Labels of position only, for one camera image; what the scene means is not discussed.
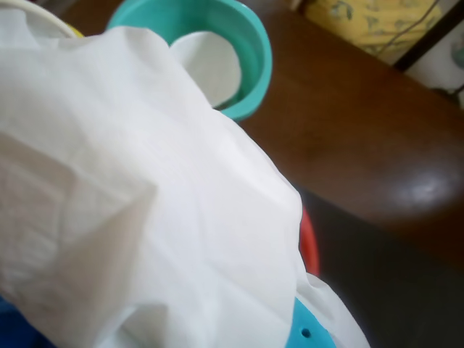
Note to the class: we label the white plastic bucket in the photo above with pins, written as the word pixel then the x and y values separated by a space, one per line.
pixel 47 22

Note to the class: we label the teal plastic bucket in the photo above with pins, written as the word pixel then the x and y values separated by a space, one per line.
pixel 253 54

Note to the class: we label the white latex glove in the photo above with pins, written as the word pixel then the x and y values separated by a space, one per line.
pixel 145 199

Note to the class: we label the grey rubber mat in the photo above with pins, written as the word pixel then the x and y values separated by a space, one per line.
pixel 384 293

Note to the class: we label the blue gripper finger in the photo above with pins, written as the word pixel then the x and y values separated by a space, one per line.
pixel 311 330

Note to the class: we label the dark wooden frame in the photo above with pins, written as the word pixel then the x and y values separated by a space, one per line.
pixel 427 40

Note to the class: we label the yellow plastic mug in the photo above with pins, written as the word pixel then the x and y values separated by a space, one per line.
pixel 77 32

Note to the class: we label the blue plastic mug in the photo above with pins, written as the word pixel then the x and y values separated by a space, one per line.
pixel 18 326

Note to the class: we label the red plastic mug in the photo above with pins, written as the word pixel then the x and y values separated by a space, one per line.
pixel 311 243

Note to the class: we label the yellow patterned cloth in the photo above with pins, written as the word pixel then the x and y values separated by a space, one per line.
pixel 373 25

